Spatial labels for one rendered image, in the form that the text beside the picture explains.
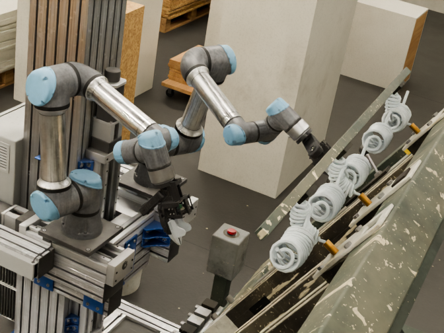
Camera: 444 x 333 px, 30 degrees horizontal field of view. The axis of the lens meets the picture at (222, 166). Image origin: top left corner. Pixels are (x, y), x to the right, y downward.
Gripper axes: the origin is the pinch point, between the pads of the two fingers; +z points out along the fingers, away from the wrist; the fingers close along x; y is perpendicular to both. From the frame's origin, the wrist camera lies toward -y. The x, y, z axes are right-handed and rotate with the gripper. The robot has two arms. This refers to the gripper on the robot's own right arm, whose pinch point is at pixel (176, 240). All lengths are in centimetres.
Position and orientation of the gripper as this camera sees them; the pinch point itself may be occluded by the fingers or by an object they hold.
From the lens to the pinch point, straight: 257.0
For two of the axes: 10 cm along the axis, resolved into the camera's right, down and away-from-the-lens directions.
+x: 4.5, -3.5, 8.2
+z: 2.7, 9.3, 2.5
